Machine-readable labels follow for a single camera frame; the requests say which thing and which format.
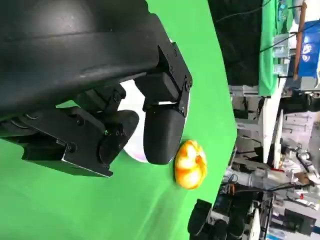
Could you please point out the lilac plate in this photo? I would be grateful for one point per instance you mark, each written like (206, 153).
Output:
(130, 97)

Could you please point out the white board panel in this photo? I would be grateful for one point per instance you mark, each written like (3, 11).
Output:
(275, 140)

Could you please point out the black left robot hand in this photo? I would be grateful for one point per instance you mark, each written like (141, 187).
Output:
(75, 50)

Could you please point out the green hanging cloth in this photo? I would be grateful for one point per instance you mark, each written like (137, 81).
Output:
(267, 75)

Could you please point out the blue banner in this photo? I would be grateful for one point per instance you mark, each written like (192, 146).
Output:
(311, 50)

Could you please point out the black backdrop curtain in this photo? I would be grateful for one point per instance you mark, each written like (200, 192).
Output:
(232, 50)

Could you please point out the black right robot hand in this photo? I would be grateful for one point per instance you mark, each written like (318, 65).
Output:
(201, 217)

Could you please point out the wooden pole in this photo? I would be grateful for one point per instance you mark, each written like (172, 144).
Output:
(300, 37)

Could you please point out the green table cloth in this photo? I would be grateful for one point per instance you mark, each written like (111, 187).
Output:
(125, 205)

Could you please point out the orange white toy bread roll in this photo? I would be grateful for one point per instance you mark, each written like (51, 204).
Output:
(191, 166)

